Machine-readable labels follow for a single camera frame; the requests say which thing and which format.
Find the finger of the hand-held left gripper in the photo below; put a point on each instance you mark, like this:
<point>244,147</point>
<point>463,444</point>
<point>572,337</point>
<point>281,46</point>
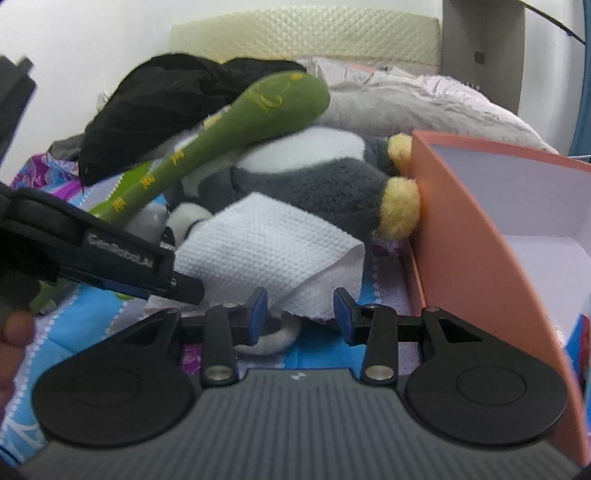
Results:
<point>184,288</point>

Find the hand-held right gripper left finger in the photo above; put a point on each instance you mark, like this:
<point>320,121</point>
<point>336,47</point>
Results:
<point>259,318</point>

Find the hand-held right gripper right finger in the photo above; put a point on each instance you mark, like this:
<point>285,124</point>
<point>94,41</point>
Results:
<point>342,318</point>

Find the white tissue paper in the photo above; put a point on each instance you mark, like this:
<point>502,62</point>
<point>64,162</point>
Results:
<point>277,244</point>

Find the orange cardboard box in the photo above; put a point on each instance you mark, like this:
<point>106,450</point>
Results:
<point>461,258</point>

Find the blue plastic packet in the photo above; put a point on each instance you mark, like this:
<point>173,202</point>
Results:
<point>579,346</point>

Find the person's left hand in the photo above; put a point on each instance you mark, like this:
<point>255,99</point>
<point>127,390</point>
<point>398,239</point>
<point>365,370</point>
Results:
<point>16,330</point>

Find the white plush toy black band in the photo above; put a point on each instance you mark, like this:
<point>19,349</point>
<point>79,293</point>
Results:
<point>189,219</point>

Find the colourful floral bedsheet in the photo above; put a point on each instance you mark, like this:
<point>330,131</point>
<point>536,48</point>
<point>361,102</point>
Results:
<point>83,318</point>

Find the grey penguin plush toy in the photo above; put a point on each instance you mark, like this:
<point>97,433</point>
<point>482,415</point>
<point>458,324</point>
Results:
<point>314,184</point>

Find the black jacket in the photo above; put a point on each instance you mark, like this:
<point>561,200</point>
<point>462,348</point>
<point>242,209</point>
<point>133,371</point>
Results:
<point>152,101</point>

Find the green plush massage hammer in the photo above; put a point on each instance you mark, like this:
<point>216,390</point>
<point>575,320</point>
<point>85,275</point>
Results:
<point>277,106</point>

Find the pale grey pink duvet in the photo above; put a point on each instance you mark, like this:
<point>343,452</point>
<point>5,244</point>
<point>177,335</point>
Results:
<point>415,106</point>

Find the cream quilted headboard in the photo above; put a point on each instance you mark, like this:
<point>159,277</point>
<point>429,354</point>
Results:
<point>300,37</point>

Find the blue curtain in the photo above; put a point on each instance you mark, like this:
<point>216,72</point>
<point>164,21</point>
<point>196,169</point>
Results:
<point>581,134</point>

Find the grey wardrobe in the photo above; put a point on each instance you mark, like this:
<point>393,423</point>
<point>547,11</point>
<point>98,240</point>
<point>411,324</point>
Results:
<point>480,46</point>

